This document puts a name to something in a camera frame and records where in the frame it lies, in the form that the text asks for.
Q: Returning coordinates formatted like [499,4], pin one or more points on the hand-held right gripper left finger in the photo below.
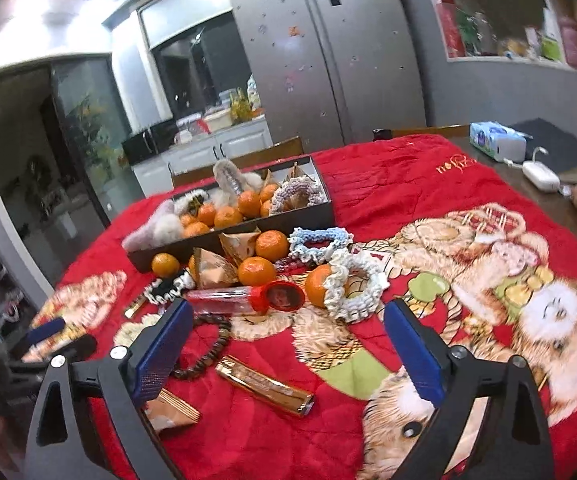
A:
[166,347]

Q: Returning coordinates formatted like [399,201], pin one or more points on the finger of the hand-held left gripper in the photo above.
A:
[63,350]
[46,331]

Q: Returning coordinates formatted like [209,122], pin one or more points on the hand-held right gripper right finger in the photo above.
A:
[413,355]

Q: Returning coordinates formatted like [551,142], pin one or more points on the black rectangular tray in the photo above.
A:
[308,215]

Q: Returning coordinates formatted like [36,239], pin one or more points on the clear tube with red cap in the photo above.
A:
[218,301]

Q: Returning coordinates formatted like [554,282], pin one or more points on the large white blue scrunchie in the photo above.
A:
[363,305]

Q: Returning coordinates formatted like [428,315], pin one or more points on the gold metal lighter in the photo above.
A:
[263,384]

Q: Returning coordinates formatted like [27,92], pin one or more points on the pink fluffy scrunchie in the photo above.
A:
[156,232]

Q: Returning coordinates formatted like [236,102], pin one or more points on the pile of mandarins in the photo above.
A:
[228,217]

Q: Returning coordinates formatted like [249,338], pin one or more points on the small blue white scrunchie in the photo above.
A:
[318,235]

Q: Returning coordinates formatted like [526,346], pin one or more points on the red printed blanket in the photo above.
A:
[368,185]

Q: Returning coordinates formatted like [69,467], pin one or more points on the beige fluffy scrunchie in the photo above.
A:
[228,175]

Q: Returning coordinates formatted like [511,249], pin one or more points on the white fluffy scrunchie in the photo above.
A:
[253,181]

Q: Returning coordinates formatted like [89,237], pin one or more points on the lilac crochet scrunchie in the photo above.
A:
[296,192]

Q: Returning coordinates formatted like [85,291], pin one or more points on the black microwave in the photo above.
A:
[141,146]

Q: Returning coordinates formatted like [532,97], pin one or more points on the glass sliding door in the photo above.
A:
[88,125]

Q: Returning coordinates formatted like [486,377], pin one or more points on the white mug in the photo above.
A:
[183,136]

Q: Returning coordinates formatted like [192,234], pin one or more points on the white power adapter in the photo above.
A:
[541,176]

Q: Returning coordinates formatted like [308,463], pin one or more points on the white kitchen cabinet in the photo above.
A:
[243,135]

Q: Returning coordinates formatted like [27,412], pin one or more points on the blue white tissue pack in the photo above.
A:
[493,140]

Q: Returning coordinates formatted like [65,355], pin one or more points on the white food container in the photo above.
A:
[218,119]

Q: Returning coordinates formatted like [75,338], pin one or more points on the yellow bottles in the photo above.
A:
[241,105]

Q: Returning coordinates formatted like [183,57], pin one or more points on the black desk mat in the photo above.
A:
[558,145]

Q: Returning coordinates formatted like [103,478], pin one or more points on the dark kitchen window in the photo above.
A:
[203,60]

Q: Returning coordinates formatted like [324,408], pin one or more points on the silver double-door fridge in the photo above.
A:
[293,85]

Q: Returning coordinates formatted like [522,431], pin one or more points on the red box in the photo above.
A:
[451,27]

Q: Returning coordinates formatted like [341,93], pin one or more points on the pink bag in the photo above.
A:
[576,40]

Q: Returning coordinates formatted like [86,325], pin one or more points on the white wall shelf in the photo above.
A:
[493,62]

